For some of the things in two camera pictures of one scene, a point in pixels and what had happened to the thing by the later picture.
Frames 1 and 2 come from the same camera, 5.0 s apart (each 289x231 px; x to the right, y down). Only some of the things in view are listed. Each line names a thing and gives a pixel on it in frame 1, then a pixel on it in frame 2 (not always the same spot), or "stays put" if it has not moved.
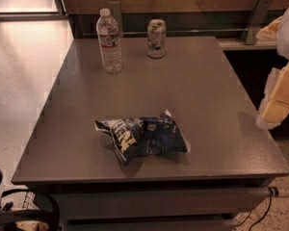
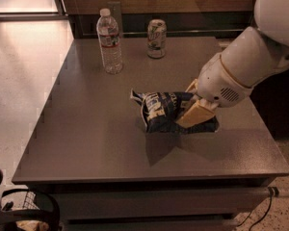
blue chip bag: x=140 y=137 -> x=161 y=112
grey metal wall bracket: x=116 y=12 stays put
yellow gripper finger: x=281 y=94 -> x=195 y=115
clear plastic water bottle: x=109 y=38 stays put
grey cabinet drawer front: x=147 y=201 stays put
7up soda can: x=156 y=38 stays put
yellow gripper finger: x=269 y=33 -> x=196 y=82
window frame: x=60 y=15 stays put
